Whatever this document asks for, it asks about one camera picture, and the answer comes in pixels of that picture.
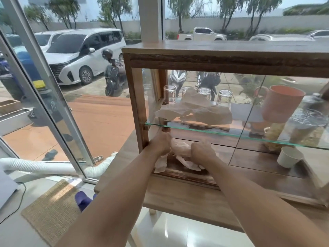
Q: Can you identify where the person's right hand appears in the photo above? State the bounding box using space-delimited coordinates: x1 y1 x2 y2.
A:
190 141 218 169

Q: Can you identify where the dark rubbish bin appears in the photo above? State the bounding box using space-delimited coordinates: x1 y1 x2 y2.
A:
0 74 25 101

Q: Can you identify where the wooden table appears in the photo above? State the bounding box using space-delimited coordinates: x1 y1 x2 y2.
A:
94 131 329 233

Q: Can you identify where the person's right forearm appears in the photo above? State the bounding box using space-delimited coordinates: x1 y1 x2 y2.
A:
205 161 329 247

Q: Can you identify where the white car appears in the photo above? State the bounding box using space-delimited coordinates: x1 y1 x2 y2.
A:
34 30 70 53

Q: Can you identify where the white paper cup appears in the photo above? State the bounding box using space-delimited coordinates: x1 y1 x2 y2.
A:
277 146 305 169

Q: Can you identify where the pink plastic mug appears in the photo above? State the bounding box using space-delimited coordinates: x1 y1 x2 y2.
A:
254 85 306 124

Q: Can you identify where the beige crumpled paper towel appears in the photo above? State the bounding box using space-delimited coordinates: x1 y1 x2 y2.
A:
155 88 233 125

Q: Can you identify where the white pickup truck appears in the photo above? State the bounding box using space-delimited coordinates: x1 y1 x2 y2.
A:
176 27 228 42

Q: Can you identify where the white minivan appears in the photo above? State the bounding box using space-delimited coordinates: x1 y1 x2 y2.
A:
45 28 127 86

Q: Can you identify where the blue slipper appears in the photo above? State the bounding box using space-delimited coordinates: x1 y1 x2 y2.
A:
75 191 98 213

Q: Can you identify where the woven jute mat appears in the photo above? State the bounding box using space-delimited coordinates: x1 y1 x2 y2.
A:
21 179 83 246

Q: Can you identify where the white tissue paper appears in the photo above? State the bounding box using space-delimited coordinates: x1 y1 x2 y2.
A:
154 138 206 174

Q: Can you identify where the person's left hand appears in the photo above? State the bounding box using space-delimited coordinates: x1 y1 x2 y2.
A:
148 131 172 156

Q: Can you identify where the black cable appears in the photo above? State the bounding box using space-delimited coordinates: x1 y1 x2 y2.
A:
0 182 27 225

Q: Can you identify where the glass shelf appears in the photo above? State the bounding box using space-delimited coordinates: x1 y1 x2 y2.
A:
144 99 329 150

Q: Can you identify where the grey planter box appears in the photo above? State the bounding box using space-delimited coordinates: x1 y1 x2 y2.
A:
0 108 34 137

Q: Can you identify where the black motor scooter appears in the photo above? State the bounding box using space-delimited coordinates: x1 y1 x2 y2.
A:
101 49 127 97

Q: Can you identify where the dark motor scooter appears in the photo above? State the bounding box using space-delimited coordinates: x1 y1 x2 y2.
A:
196 72 222 95

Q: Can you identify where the clear lidded glass jar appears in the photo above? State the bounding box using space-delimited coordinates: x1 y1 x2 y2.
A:
285 93 327 147

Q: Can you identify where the wooden planter box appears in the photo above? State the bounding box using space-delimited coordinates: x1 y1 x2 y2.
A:
0 99 22 116

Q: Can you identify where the white motor scooter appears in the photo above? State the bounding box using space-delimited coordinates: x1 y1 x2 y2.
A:
168 70 188 91

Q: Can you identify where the person's left forearm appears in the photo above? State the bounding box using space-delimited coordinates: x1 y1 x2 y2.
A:
55 146 168 247

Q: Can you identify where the white ribbed duct hose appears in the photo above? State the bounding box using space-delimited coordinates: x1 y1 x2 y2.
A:
0 155 117 178

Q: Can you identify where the silver car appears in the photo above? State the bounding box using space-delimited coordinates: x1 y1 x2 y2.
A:
248 34 315 42

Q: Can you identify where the white aluminium door frame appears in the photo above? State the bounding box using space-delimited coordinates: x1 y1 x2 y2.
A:
0 0 96 184

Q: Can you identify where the wooden glass display cabinet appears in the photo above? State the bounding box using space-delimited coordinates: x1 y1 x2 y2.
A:
121 40 329 208

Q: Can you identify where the clear bag of snacks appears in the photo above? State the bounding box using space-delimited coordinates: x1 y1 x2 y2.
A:
263 123 286 152

